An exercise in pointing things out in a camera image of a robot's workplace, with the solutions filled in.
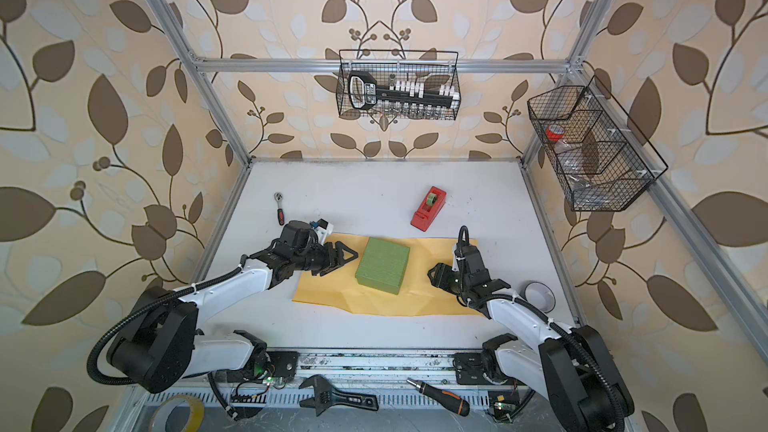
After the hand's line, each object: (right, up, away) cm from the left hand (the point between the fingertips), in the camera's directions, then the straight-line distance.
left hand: (353, 256), depth 83 cm
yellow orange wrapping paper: (+18, -12, +4) cm, 22 cm away
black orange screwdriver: (+23, -30, -15) cm, 40 cm away
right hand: (+24, -8, +4) cm, 26 cm away
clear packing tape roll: (-40, -32, -18) cm, 55 cm away
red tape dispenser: (+24, +13, +17) cm, 32 cm away
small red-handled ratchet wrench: (-31, +16, +25) cm, 43 cm away
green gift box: (+8, -3, +2) cm, 9 cm away
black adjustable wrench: (-5, -30, -13) cm, 33 cm away
